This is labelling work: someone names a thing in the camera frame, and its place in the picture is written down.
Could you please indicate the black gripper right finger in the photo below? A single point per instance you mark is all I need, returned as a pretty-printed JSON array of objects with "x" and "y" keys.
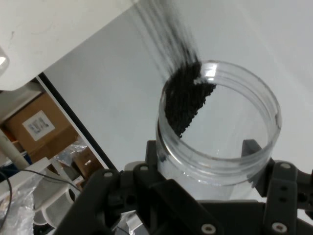
[{"x": 281, "y": 195}]

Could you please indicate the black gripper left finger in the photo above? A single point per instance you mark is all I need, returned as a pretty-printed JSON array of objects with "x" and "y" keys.
[{"x": 171, "y": 205}]

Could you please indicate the clear plastic jar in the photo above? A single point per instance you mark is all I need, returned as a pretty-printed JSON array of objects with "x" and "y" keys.
[{"x": 220, "y": 169}]

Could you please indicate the black seed pile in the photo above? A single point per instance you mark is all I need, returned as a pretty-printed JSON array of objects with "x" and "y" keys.
[{"x": 183, "y": 98}]

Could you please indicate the white plastic bin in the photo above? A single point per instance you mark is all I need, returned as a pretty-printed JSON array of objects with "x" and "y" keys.
[{"x": 56, "y": 205}]

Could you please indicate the white board with black edge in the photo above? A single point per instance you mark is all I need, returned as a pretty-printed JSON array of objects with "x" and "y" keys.
[{"x": 73, "y": 117}]

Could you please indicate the labelled cardboard box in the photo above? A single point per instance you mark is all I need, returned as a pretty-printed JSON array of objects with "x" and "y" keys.
[{"x": 56, "y": 137}]

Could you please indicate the clear plastic bag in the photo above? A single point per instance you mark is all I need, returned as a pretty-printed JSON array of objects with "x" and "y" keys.
[{"x": 17, "y": 215}]

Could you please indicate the white pipe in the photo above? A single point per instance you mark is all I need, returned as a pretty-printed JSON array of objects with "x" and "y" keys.
[{"x": 12, "y": 149}]

